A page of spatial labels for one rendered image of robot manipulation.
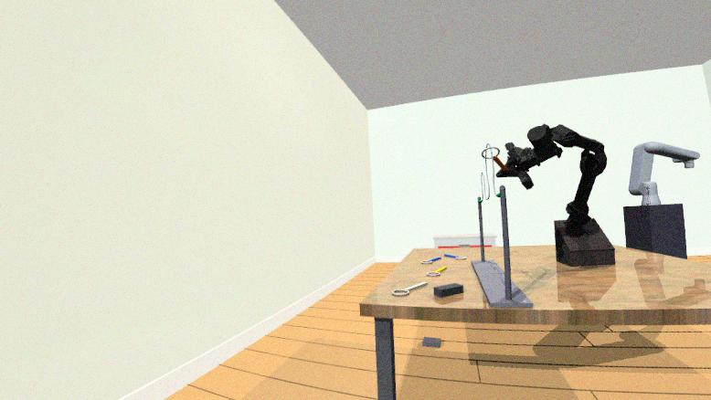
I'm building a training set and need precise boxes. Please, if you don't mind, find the orange handle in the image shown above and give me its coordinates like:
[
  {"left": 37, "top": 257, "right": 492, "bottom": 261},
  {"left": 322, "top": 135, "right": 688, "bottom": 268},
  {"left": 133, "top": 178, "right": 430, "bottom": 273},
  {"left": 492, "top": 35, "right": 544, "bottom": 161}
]
[{"left": 481, "top": 146, "right": 507, "bottom": 171}]

